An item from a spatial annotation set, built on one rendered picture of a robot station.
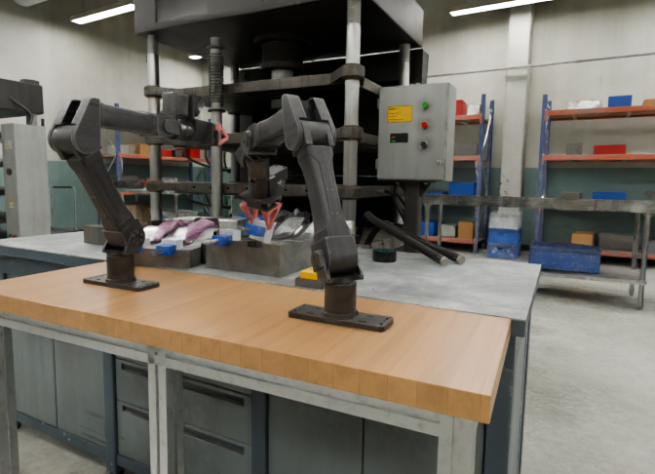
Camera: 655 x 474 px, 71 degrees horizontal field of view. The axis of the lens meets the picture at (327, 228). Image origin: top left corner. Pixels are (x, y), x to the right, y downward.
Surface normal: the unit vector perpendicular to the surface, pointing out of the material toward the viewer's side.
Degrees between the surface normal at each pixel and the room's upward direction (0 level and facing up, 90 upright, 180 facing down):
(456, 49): 90
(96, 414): 90
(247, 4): 90
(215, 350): 90
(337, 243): 66
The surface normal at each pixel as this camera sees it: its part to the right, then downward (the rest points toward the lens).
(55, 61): 0.86, 0.07
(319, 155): 0.48, -0.31
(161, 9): -0.46, 0.08
